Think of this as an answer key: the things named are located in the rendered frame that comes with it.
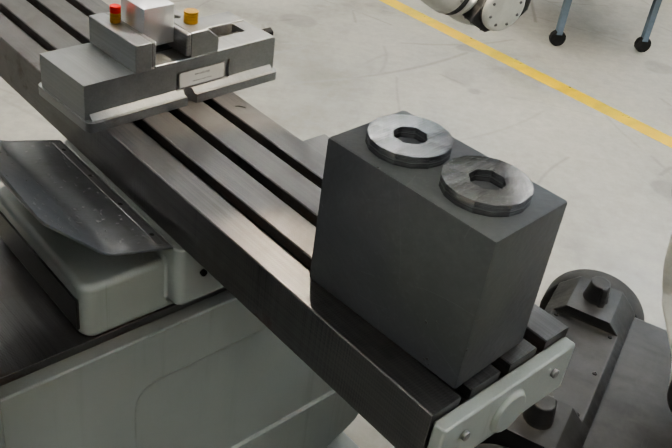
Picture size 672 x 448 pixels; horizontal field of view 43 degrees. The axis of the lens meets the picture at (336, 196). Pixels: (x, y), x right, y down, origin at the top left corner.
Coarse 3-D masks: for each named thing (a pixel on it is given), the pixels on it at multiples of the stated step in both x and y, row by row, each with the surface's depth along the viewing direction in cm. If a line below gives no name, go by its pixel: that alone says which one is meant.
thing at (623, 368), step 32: (576, 288) 158; (608, 288) 153; (576, 320) 153; (608, 320) 151; (640, 320) 159; (576, 352) 146; (608, 352) 147; (640, 352) 152; (576, 384) 140; (608, 384) 144; (640, 384) 145; (544, 416) 127; (576, 416) 132; (608, 416) 137; (640, 416) 138
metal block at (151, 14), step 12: (132, 0) 122; (144, 0) 123; (156, 0) 123; (168, 0) 124; (132, 12) 122; (144, 12) 120; (156, 12) 121; (168, 12) 123; (132, 24) 123; (144, 24) 121; (156, 24) 122; (168, 24) 124; (156, 36) 123; (168, 36) 125
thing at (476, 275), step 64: (384, 128) 87; (384, 192) 84; (448, 192) 80; (512, 192) 80; (320, 256) 94; (384, 256) 87; (448, 256) 80; (512, 256) 79; (384, 320) 90; (448, 320) 83; (512, 320) 87; (448, 384) 86
